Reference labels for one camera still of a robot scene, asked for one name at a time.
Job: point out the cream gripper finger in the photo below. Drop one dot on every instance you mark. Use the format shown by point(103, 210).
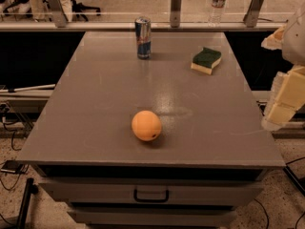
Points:
point(274, 41)
point(287, 96)

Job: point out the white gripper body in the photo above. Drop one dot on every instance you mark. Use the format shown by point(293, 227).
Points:
point(294, 42)

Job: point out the Red Bull can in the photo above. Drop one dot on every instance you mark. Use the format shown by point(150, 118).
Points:
point(143, 37)

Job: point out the clear plastic water bottle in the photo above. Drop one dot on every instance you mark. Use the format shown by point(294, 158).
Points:
point(218, 7)

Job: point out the green yellow sponge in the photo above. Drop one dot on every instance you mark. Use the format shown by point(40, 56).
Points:
point(206, 60)

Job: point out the grey drawer cabinet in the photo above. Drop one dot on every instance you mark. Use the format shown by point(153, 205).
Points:
point(172, 141)

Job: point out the orange fruit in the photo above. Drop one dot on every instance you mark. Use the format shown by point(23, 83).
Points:
point(146, 126)

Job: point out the white pole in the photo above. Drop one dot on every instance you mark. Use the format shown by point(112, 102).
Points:
point(16, 90)

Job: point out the glass railing with metal posts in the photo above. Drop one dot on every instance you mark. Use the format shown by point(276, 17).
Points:
point(165, 15)

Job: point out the black drawer handle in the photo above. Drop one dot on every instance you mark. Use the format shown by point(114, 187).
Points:
point(150, 196)

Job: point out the black stand post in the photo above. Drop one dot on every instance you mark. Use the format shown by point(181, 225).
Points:
point(30, 189)

